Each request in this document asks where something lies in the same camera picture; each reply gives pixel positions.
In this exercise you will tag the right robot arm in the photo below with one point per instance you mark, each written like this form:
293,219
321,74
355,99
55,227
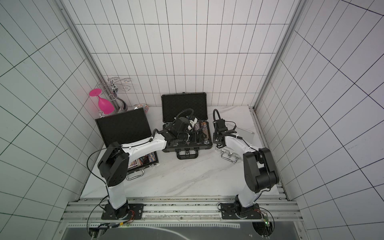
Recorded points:
269,174

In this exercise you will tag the pink wine glass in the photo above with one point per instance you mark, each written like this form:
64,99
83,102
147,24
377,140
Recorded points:
105,106

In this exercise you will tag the left black poker case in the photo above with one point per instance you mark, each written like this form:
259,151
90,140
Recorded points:
119,129

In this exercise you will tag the black poker case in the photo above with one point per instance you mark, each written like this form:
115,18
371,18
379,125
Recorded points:
201,139
119,129

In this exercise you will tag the metal wire glass rack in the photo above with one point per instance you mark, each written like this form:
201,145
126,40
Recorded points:
113,87

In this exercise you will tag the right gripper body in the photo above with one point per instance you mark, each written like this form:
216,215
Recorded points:
218,139

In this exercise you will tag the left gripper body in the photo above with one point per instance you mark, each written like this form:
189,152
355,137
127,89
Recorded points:
184,136

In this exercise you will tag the silver poker case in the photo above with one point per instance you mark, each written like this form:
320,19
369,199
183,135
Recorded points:
240,135

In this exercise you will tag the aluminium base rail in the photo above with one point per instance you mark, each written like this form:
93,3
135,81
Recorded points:
94,217

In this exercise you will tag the middle black poker case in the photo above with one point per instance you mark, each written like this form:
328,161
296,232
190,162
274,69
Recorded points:
201,139

